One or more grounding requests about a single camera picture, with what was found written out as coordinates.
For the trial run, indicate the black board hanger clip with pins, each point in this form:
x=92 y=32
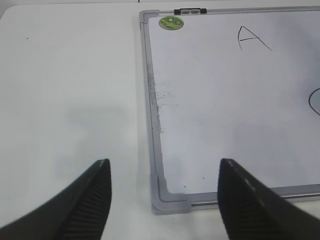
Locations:
x=190 y=11

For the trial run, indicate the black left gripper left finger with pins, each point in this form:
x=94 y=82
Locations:
x=79 y=212

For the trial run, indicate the round green magnet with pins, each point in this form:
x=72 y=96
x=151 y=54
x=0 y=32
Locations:
x=171 y=23

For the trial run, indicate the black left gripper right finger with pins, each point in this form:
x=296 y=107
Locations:
x=252 y=211

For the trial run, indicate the white framed whiteboard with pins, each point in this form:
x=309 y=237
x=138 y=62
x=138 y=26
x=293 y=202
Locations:
x=241 y=84

